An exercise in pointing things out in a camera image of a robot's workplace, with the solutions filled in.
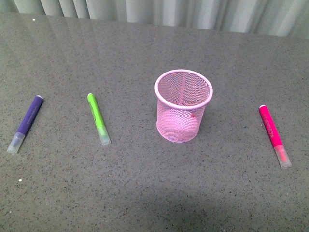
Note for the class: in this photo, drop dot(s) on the pink marker pen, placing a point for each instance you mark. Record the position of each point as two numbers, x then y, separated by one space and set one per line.
274 136

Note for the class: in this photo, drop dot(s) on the purple marker pen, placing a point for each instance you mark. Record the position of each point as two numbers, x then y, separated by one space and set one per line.
25 125

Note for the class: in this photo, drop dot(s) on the pink mesh pen cup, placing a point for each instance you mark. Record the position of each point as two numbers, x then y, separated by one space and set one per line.
182 96

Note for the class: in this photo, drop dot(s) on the green highlighter pen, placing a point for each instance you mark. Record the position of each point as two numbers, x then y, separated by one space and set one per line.
98 119

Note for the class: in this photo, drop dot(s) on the white vertical curtain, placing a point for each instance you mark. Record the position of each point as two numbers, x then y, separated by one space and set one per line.
284 18

